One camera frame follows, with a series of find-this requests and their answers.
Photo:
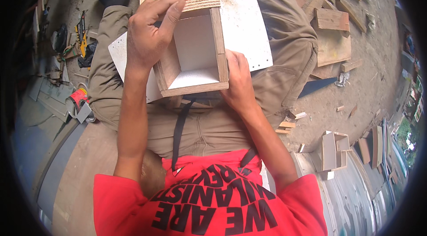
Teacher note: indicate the person's right hand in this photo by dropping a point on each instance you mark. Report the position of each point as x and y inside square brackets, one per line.
[240, 86]

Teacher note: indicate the person's left hand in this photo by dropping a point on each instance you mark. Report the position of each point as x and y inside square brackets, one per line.
[145, 42]

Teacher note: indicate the black plastic bag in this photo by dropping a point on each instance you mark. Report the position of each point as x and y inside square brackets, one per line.
[88, 54]

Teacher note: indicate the white laminated board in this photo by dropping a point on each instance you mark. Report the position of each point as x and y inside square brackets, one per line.
[240, 26]

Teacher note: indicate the person's legs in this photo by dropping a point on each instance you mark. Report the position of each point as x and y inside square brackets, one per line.
[287, 46]

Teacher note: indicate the pale wood offcuts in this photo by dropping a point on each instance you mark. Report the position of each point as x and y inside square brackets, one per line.
[286, 127]

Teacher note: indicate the small pale wood chip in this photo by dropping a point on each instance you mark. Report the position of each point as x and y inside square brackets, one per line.
[300, 115]

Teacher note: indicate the red tin can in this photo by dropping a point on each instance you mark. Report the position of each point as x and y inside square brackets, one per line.
[78, 99]

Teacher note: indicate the heap of scraps and tools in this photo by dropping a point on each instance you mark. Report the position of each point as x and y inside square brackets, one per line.
[56, 39]

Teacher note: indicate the square plywood sheet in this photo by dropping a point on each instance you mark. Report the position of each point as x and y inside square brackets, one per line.
[333, 47]

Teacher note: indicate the crumpled white paper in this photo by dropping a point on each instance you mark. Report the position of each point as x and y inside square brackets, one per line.
[342, 79]

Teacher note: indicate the small brown wood chip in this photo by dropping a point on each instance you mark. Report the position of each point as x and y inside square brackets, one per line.
[340, 108]

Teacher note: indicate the grey flat boards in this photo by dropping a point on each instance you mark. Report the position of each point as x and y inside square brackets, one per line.
[50, 96]

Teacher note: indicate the small unfinished plywood box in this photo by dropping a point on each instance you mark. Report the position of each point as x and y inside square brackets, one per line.
[330, 151]

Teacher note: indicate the short wood offcut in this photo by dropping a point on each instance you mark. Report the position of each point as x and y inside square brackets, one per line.
[351, 65]

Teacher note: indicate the rectangular wood block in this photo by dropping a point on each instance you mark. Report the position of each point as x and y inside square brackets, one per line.
[332, 19]

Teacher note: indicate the person's body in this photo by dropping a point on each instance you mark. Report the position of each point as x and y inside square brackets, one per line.
[213, 202]

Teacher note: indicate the large brown plywood sheet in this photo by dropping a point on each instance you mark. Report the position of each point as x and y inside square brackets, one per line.
[90, 169]

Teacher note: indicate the leaning stack of boards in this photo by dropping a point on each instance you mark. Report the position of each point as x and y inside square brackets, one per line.
[375, 146]

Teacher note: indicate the large glossy grey sheet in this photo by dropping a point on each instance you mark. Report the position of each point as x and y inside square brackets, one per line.
[347, 202]

